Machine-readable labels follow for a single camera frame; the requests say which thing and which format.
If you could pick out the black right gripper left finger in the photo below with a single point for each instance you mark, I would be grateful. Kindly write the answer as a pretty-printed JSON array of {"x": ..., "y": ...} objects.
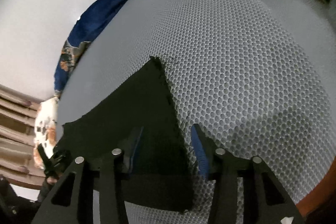
[{"x": 71, "y": 199}]

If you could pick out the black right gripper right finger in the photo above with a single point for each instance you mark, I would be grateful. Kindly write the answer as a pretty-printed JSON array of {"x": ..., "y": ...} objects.
[{"x": 265, "y": 199}]

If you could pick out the black denim pants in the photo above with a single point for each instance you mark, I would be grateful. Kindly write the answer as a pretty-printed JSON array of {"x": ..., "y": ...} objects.
[{"x": 139, "y": 118}]

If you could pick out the person's left hand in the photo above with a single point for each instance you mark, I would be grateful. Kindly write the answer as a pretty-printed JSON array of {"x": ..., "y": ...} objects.
[{"x": 51, "y": 180}]

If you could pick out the white orange floral pillow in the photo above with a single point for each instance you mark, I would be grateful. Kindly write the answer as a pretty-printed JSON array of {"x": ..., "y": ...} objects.
[{"x": 45, "y": 129}]

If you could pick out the blue floral pillow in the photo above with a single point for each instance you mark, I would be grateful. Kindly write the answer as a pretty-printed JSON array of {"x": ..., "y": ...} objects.
[{"x": 86, "y": 29}]

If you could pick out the grey honeycomb mesh mattress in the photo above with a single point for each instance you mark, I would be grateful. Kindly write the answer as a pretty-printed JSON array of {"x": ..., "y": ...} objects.
[{"x": 257, "y": 75}]

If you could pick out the brown wooden bed frame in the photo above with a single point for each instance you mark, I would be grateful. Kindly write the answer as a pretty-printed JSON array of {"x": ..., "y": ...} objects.
[{"x": 320, "y": 194}]

